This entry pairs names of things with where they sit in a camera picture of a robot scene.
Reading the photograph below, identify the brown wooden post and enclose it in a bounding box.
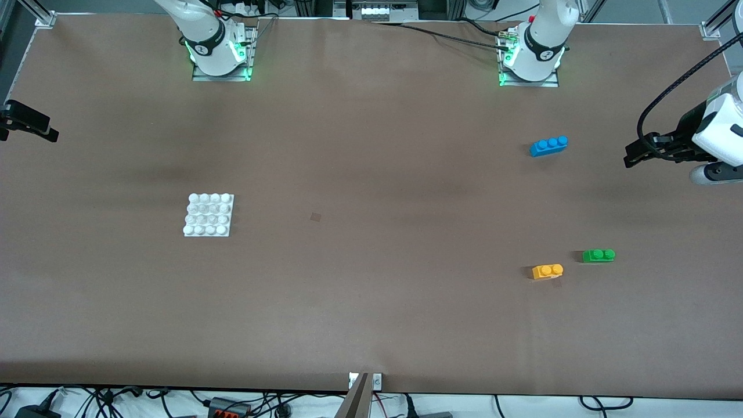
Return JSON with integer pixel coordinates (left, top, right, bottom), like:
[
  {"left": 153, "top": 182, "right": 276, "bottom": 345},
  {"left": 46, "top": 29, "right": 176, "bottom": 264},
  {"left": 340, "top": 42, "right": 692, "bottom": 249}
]
[{"left": 336, "top": 373, "right": 372, "bottom": 418}]

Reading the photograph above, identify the white studded base plate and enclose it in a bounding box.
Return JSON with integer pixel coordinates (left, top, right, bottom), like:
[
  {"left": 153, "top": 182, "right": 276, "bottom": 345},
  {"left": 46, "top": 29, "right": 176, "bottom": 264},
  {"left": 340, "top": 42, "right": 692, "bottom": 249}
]
[{"left": 183, "top": 193, "right": 235, "bottom": 238}]

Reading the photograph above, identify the aluminium frame profile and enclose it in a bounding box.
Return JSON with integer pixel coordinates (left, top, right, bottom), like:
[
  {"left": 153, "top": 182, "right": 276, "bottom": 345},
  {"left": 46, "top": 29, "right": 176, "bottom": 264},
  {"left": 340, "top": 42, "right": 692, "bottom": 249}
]
[
  {"left": 16, "top": 0, "right": 58, "bottom": 29},
  {"left": 699, "top": 0, "right": 743, "bottom": 41}
]

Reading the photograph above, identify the black power adapter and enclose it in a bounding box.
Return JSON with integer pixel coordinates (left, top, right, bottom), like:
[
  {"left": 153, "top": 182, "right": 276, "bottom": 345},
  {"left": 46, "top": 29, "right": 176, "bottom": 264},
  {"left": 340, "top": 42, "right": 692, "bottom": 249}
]
[{"left": 15, "top": 403, "right": 62, "bottom": 418}]

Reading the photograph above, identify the black tangled floor cable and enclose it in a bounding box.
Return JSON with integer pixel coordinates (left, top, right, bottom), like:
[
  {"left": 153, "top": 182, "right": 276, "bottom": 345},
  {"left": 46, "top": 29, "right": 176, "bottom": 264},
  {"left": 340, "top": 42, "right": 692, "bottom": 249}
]
[{"left": 74, "top": 385, "right": 146, "bottom": 418}]

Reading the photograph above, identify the long black table cable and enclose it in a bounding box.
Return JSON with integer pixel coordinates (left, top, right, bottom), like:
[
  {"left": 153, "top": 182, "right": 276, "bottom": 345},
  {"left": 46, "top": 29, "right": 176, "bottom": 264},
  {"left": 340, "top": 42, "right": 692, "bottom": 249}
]
[{"left": 369, "top": 20, "right": 514, "bottom": 53}]

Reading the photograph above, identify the black looped floor cable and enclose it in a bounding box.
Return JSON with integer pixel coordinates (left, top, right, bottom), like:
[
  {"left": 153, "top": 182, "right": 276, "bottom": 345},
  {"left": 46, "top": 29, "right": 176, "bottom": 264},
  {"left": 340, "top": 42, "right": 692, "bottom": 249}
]
[{"left": 579, "top": 396, "right": 634, "bottom": 411}]

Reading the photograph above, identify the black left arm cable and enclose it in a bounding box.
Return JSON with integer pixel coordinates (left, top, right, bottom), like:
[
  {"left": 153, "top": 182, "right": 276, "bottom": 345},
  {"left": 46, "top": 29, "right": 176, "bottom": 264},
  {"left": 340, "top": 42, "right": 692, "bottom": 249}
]
[{"left": 637, "top": 32, "right": 743, "bottom": 161}]

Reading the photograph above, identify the white metal socket box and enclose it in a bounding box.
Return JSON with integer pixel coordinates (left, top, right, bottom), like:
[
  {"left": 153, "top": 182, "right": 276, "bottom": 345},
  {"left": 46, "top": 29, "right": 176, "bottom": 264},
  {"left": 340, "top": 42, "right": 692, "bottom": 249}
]
[{"left": 333, "top": 0, "right": 420, "bottom": 21}]

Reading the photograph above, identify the black orange power strip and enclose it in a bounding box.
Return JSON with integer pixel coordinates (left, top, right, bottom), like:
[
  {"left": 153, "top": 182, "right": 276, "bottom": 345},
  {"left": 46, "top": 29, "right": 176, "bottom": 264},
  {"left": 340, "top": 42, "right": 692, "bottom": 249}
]
[{"left": 208, "top": 397, "right": 251, "bottom": 418}]

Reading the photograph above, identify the short black table cable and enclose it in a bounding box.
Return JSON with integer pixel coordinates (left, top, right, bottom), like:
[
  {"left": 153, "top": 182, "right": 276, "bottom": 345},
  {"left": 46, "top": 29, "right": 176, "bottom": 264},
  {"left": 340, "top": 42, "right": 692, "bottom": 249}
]
[{"left": 459, "top": 17, "right": 507, "bottom": 37}]

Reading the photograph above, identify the blue three-stud block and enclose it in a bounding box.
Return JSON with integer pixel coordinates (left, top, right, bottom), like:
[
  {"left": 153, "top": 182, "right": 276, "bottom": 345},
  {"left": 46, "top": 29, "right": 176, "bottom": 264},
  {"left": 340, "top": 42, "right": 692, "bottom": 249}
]
[{"left": 529, "top": 136, "right": 569, "bottom": 158}]

